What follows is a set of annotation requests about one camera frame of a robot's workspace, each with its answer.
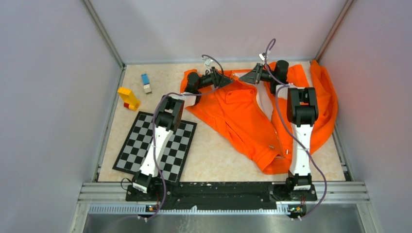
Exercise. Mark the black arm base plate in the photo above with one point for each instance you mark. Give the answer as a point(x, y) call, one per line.
point(277, 191)

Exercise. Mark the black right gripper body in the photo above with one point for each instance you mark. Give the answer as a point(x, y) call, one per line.
point(261, 74)

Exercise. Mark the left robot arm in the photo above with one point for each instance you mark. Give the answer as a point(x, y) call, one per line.
point(167, 118)

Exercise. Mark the yellow toy block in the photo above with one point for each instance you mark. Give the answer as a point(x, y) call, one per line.
point(130, 100)

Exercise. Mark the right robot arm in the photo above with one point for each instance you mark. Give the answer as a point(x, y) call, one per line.
point(302, 112)

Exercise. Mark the aluminium front rail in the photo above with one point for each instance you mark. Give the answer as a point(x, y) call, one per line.
point(110, 198)

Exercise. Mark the orange fleece jacket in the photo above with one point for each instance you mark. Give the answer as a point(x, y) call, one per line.
point(233, 111)

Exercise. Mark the blue and white block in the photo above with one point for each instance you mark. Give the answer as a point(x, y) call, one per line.
point(146, 83)

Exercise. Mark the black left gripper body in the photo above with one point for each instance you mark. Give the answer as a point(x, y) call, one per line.
point(211, 79)

